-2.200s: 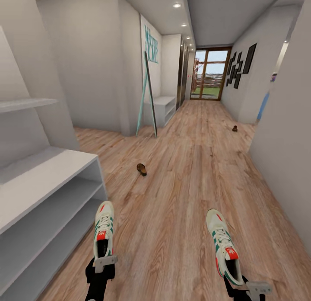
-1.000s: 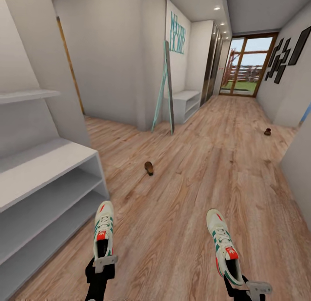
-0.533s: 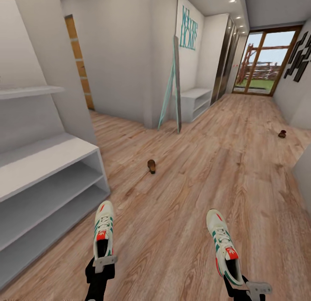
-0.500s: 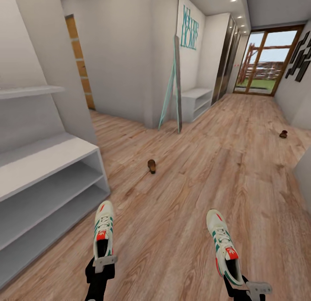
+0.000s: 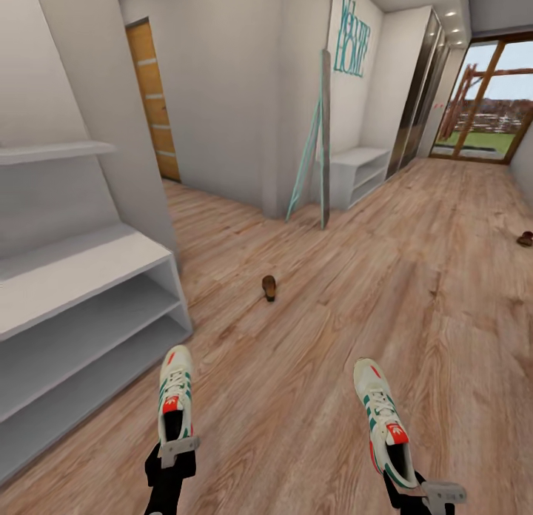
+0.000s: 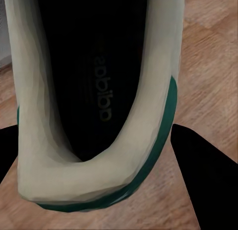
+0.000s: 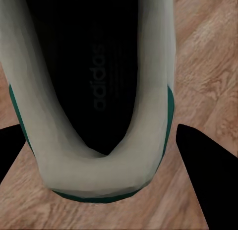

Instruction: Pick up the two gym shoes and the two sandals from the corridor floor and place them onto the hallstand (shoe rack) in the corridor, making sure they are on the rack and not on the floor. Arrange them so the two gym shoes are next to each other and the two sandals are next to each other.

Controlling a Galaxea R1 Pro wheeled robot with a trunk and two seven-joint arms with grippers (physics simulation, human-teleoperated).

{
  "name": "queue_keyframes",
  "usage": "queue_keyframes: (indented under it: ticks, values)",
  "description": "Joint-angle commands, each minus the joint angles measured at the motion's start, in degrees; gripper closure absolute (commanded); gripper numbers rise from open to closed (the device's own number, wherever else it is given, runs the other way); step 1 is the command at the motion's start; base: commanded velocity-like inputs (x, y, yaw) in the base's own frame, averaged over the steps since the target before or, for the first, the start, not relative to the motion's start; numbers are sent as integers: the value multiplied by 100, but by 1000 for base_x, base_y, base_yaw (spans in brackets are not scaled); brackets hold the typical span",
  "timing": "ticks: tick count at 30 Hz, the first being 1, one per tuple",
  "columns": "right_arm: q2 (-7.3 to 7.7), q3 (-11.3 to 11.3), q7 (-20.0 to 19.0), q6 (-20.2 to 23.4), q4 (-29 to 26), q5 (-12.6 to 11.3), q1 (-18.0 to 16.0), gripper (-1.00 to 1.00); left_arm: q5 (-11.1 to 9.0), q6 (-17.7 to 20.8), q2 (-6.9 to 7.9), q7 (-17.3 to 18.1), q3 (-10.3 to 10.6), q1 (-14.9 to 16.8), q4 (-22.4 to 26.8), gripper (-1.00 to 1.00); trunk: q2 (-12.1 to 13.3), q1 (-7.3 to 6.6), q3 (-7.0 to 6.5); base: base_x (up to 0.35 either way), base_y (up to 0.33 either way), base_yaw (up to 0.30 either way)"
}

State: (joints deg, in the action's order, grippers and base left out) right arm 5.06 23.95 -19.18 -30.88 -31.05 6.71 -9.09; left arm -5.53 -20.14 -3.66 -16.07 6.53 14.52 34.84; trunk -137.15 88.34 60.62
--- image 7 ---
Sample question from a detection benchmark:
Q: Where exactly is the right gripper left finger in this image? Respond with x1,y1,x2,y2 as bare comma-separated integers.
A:
0,124,26,183

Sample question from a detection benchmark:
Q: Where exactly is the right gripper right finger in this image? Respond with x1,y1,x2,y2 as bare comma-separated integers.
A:
176,124,238,230

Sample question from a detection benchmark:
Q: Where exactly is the gym shoe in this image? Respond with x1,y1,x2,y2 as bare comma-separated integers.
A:
0,0,177,204

